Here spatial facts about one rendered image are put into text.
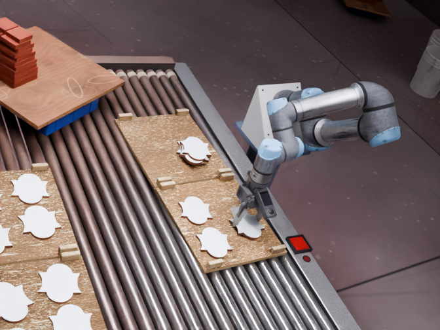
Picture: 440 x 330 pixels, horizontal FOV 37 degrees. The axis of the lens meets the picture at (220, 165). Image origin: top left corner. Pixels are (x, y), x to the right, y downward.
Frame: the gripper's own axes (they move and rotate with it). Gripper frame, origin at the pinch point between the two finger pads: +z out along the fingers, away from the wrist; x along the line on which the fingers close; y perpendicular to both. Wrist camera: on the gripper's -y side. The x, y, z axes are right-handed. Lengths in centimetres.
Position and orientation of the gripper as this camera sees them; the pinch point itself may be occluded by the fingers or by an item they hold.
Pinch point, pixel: (247, 224)
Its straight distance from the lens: 240.4
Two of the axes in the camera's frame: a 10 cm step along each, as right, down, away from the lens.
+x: -8.4, 1.1, -5.2
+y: -4.7, -6.1, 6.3
